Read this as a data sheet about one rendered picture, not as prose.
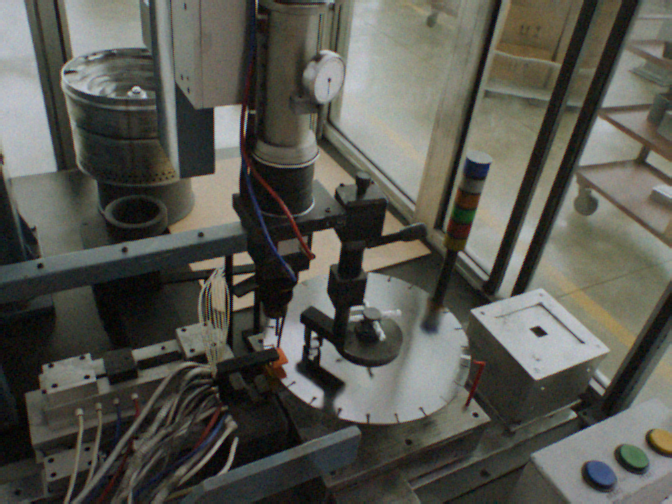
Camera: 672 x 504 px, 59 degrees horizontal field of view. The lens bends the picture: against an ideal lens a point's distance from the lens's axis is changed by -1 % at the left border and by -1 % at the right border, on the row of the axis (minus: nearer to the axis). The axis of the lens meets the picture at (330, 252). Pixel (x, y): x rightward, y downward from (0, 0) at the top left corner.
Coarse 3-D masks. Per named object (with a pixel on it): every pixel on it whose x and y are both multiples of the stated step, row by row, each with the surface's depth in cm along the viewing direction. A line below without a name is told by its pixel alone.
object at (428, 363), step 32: (320, 288) 103; (384, 288) 105; (416, 288) 106; (288, 320) 96; (416, 320) 99; (448, 320) 100; (288, 352) 91; (320, 352) 91; (416, 352) 93; (448, 352) 94; (288, 384) 86; (320, 384) 86; (352, 384) 87; (384, 384) 88; (416, 384) 88; (448, 384) 89; (352, 416) 82; (384, 416) 83; (416, 416) 84
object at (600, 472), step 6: (594, 462) 86; (600, 462) 86; (588, 468) 85; (594, 468) 85; (600, 468) 85; (606, 468) 85; (588, 474) 84; (594, 474) 84; (600, 474) 84; (606, 474) 84; (612, 474) 84; (594, 480) 83; (600, 480) 83; (606, 480) 83; (612, 480) 83; (600, 486) 83; (606, 486) 83
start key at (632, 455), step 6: (630, 444) 89; (624, 450) 88; (630, 450) 88; (636, 450) 88; (642, 450) 88; (624, 456) 87; (630, 456) 87; (636, 456) 87; (642, 456) 87; (624, 462) 87; (630, 462) 86; (636, 462) 86; (642, 462) 86; (648, 462) 87; (630, 468) 86; (636, 468) 86; (642, 468) 86
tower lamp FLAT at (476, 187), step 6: (462, 174) 105; (462, 180) 105; (468, 180) 104; (474, 180) 103; (480, 180) 103; (462, 186) 105; (468, 186) 105; (474, 186) 104; (480, 186) 104; (468, 192) 105; (474, 192) 105; (480, 192) 105
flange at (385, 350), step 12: (360, 312) 98; (360, 324) 94; (384, 324) 96; (396, 324) 97; (360, 336) 92; (372, 336) 92; (396, 336) 94; (348, 348) 91; (360, 348) 91; (372, 348) 92; (384, 348) 92; (396, 348) 92; (360, 360) 90; (372, 360) 90; (384, 360) 91
